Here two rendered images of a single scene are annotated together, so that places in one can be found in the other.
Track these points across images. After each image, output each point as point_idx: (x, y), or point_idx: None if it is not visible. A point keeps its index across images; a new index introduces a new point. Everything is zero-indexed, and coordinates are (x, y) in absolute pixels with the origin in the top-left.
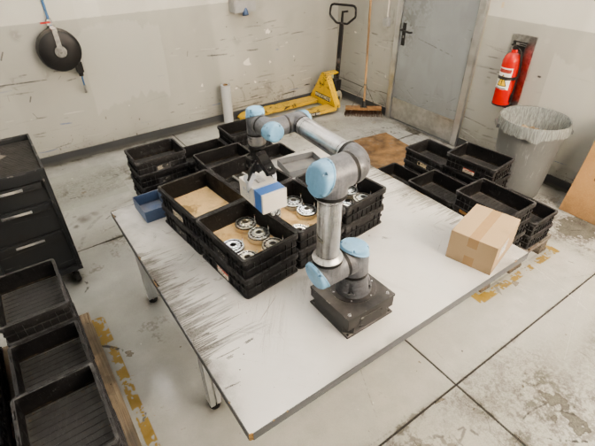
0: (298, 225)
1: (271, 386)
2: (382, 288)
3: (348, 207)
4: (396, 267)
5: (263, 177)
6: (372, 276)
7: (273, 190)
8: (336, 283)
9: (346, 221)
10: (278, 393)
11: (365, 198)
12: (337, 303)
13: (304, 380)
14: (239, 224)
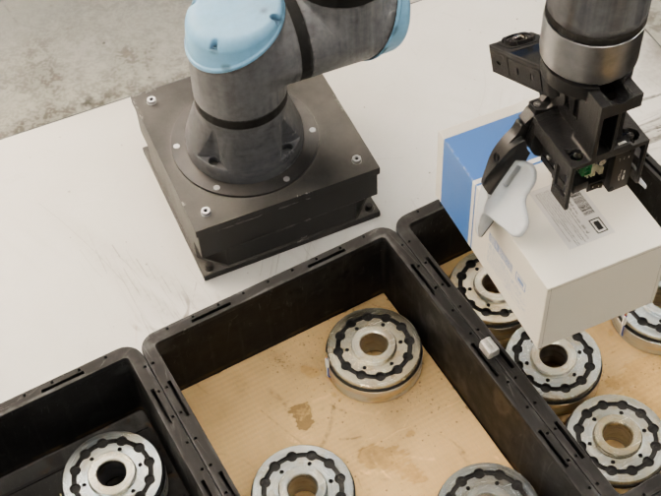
0: (367, 378)
1: (523, 21)
2: (156, 117)
3: (125, 348)
4: (26, 308)
5: (543, 220)
6: (164, 165)
7: (502, 121)
8: (299, 120)
9: (140, 402)
10: (508, 7)
11: (14, 402)
12: (313, 96)
13: (444, 24)
14: (645, 427)
